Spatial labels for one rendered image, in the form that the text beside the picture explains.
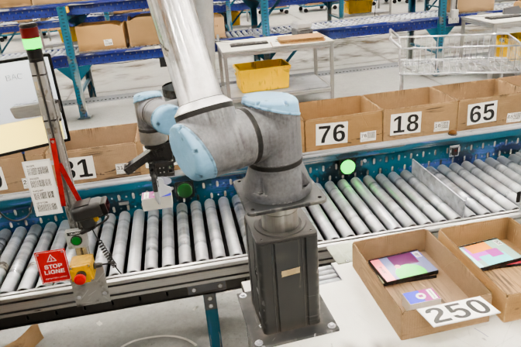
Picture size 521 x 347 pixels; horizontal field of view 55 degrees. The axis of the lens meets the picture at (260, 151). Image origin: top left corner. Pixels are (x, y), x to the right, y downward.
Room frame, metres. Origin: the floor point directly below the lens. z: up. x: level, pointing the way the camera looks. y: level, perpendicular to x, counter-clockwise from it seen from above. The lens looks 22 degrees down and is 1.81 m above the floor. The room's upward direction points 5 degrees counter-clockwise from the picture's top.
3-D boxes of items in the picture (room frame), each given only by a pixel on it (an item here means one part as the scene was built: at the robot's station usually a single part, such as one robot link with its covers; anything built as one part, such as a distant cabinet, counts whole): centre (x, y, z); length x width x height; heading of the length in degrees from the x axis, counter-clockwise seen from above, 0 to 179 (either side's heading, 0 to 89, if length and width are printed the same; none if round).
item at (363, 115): (2.40, -0.39, 0.96); 0.39 x 0.29 x 0.17; 99
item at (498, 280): (1.35, -0.78, 0.80); 0.38 x 0.28 x 0.10; 9
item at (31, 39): (1.51, 0.65, 1.62); 0.05 x 0.05 x 0.06
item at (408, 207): (1.97, -0.61, 0.72); 0.52 x 0.05 x 0.05; 9
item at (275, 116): (1.25, -0.03, 1.38); 0.17 x 0.15 x 0.18; 122
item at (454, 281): (1.32, -0.46, 0.80); 0.38 x 0.28 x 0.10; 10
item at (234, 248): (1.86, 0.16, 0.72); 0.52 x 0.05 x 0.05; 9
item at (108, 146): (2.23, 0.77, 0.97); 0.39 x 0.29 x 0.17; 99
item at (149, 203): (1.54, 0.37, 1.04); 0.10 x 0.06 x 0.05; 99
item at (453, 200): (2.00, -0.77, 0.76); 0.46 x 0.01 x 0.09; 9
